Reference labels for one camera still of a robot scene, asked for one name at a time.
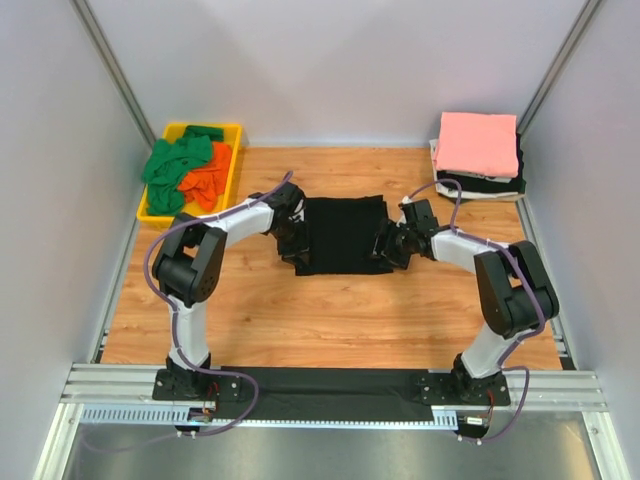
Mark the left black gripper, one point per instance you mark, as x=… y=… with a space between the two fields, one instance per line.
x=301 y=247

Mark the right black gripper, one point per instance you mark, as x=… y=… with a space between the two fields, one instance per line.
x=385 y=233

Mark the black t shirt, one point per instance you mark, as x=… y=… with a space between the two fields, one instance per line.
x=342 y=233

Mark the yellow plastic tray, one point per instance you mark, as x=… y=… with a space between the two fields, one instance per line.
x=233 y=136

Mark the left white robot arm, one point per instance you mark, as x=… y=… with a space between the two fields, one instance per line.
x=187 y=269

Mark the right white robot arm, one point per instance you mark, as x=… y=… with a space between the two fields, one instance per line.
x=516 y=296

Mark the stack of folded shirts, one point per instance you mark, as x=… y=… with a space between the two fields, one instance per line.
x=477 y=187

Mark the orange t shirt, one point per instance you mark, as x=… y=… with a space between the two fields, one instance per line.
x=206 y=185

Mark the pink folded t shirt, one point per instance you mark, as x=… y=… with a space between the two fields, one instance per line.
x=483 y=144

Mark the green t shirt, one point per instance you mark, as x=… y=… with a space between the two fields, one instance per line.
x=170 y=162

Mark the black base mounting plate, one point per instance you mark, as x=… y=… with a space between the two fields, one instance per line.
x=329 y=394

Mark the aluminium frame rail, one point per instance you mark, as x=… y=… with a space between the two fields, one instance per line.
x=120 y=394

